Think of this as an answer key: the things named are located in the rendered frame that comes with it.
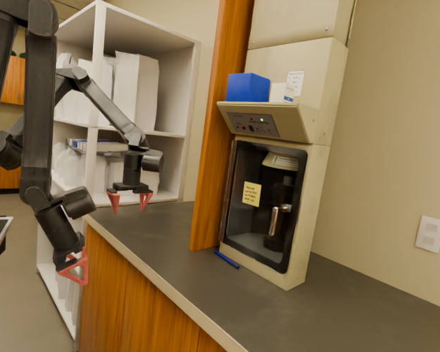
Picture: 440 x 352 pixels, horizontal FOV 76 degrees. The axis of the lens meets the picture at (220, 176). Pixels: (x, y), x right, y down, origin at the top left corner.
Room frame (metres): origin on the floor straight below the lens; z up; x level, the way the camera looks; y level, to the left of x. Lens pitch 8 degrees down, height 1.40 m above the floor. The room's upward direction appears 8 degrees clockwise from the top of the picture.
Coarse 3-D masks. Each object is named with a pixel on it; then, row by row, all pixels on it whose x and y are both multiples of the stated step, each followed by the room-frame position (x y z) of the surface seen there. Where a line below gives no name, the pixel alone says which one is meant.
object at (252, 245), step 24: (240, 144) 1.03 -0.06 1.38; (264, 144) 0.95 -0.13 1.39; (240, 168) 1.02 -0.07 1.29; (264, 168) 0.94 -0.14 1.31; (288, 168) 0.87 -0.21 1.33; (240, 192) 1.00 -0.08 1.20; (264, 192) 0.93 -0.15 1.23; (288, 192) 0.86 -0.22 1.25; (240, 216) 0.99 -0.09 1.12; (264, 216) 0.92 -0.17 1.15; (288, 216) 0.85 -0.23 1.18; (240, 240) 0.98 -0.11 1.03; (264, 240) 0.91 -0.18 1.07; (288, 240) 0.84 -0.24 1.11; (264, 264) 0.89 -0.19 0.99
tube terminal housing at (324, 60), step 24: (264, 48) 1.01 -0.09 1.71; (288, 48) 0.94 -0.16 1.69; (312, 48) 0.88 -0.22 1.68; (336, 48) 0.86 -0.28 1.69; (264, 72) 1.00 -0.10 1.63; (312, 72) 0.87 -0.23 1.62; (336, 72) 0.88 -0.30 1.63; (312, 96) 0.86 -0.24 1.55; (336, 96) 0.90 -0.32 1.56; (288, 144) 0.90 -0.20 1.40; (312, 144) 0.84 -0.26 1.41; (312, 168) 0.85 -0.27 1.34; (312, 192) 0.87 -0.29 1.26; (312, 216) 0.89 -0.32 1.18; (240, 264) 0.98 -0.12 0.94; (288, 264) 0.84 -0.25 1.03; (288, 288) 0.85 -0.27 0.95
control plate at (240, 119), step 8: (232, 112) 0.96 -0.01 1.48; (232, 120) 0.99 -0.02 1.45; (240, 120) 0.96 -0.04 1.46; (248, 120) 0.93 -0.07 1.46; (256, 120) 0.90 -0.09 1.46; (264, 120) 0.88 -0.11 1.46; (272, 120) 0.85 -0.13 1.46; (240, 128) 0.99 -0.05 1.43; (248, 128) 0.96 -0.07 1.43; (264, 128) 0.90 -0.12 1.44; (272, 128) 0.88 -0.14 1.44; (272, 136) 0.91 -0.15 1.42
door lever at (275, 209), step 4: (272, 208) 0.83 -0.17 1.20; (276, 208) 0.83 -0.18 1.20; (280, 208) 0.84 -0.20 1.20; (284, 208) 0.86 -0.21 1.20; (272, 212) 0.84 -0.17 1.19; (276, 212) 0.83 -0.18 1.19; (272, 216) 0.83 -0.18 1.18; (276, 216) 0.83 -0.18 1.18; (272, 220) 0.83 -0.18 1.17; (276, 220) 0.83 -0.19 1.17; (272, 224) 0.83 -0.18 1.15; (276, 224) 0.83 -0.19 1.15; (272, 228) 0.83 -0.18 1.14; (272, 232) 0.83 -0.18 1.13
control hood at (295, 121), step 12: (228, 108) 0.96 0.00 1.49; (240, 108) 0.92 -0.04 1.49; (252, 108) 0.88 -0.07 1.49; (264, 108) 0.85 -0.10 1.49; (276, 108) 0.81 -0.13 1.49; (288, 108) 0.78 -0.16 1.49; (300, 108) 0.77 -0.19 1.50; (312, 108) 0.81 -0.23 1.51; (228, 120) 1.00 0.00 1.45; (276, 120) 0.85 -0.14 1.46; (288, 120) 0.81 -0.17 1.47; (300, 120) 0.78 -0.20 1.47; (312, 120) 0.82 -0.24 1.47; (288, 132) 0.85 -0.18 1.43; (300, 132) 0.81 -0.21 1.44; (312, 132) 0.83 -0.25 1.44
